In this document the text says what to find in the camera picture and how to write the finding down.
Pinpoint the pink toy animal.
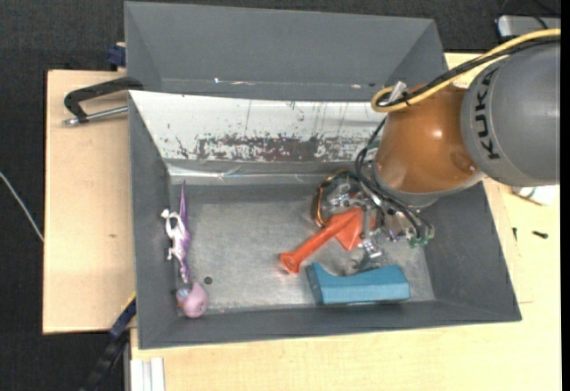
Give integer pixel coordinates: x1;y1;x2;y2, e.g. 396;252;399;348
175;281;210;320

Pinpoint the purple toy lizard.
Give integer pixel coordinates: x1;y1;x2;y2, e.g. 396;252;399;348
160;179;193;285

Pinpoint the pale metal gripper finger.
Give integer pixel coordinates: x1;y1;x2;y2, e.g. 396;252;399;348
351;237;385;273
327;183;360;210

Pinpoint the orange plastic nozzle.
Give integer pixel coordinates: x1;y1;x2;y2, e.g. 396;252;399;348
279;207;378;275

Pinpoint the pale wood board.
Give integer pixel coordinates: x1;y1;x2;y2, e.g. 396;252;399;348
42;69;137;335

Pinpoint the blue sponge block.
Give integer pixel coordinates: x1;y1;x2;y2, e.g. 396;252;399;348
305;261;411;306

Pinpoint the grey metal bin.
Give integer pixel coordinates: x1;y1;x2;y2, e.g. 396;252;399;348
123;0;523;350

